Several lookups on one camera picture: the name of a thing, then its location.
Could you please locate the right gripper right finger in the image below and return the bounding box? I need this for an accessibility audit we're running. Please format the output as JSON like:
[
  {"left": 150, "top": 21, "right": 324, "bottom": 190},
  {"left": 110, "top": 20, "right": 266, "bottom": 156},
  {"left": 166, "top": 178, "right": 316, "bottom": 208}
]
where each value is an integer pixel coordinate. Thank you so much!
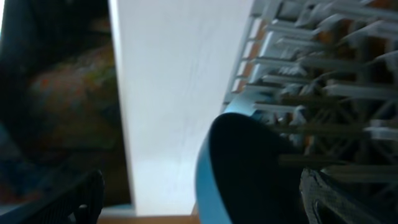
[{"left": 300, "top": 169, "right": 397, "bottom": 224}]

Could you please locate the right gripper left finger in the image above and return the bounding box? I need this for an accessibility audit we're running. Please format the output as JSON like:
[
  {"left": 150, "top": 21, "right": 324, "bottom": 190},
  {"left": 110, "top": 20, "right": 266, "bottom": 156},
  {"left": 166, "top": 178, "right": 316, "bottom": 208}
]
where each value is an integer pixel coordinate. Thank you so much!
[{"left": 1, "top": 170, "right": 104, "bottom": 224}]

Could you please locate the dark blue plate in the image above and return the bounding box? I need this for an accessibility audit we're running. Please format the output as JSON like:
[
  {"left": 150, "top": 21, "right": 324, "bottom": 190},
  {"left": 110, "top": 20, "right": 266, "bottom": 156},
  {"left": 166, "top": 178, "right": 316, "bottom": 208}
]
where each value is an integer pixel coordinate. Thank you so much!
[{"left": 195, "top": 113, "right": 308, "bottom": 224}]

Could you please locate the light blue cup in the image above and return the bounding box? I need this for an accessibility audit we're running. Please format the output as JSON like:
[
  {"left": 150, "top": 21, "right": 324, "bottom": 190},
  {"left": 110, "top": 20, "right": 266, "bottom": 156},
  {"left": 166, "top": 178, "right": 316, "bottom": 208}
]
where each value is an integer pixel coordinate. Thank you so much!
[{"left": 223, "top": 91, "right": 274, "bottom": 121}]

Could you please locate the grey dishwasher rack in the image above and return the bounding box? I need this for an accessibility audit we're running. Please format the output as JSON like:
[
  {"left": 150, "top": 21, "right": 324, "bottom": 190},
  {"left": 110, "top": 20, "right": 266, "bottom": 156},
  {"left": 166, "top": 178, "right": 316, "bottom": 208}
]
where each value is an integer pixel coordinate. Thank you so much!
[{"left": 223, "top": 0, "right": 397, "bottom": 200}]

